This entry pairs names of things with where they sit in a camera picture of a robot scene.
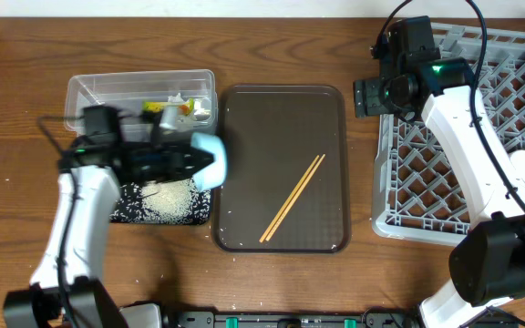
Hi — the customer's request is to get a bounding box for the white cup green inside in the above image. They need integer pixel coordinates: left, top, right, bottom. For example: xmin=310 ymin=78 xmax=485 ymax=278
xmin=509 ymin=149 xmax=525 ymax=181

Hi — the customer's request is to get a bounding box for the yellow snack wrapper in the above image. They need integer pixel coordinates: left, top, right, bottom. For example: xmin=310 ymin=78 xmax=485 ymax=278
xmin=142 ymin=98 xmax=195 ymax=116

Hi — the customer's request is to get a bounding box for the grey dishwasher rack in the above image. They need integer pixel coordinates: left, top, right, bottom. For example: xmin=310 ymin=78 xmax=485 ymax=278
xmin=372 ymin=29 xmax=525 ymax=247

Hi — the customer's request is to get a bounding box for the black waste tray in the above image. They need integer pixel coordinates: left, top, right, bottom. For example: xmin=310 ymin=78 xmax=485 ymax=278
xmin=107 ymin=140 xmax=216 ymax=227

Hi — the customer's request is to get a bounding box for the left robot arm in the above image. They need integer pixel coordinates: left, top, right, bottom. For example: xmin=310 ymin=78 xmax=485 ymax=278
xmin=3 ymin=133 xmax=227 ymax=327

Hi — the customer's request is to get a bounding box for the clear plastic bin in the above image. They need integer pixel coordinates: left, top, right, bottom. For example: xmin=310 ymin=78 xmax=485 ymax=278
xmin=64 ymin=69 xmax=218 ymax=141

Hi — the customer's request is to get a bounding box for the light blue bowl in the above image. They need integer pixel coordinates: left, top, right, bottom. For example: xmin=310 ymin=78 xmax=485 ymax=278
xmin=190 ymin=132 xmax=228 ymax=192

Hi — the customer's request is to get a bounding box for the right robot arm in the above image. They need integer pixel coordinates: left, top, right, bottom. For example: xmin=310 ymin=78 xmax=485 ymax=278
xmin=354 ymin=57 xmax=525 ymax=327

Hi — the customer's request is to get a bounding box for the brown serving tray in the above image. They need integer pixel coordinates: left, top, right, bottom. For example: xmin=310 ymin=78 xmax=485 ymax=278
xmin=211 ymin=85 xmax=351 ymax=254

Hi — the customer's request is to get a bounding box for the white tissue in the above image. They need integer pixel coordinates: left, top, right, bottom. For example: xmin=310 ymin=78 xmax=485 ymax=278
xmin=166 ymin=93 xmax=212 ymax=124

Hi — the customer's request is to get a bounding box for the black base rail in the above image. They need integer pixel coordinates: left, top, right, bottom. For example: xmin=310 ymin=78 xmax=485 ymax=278
xmin=167 ymin=310 xmax=422 ymax=328

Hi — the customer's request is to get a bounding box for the white rice pile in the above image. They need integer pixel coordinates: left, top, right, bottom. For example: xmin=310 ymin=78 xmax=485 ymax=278
xmin=110 ymin=179 xmax=211 ymax=225

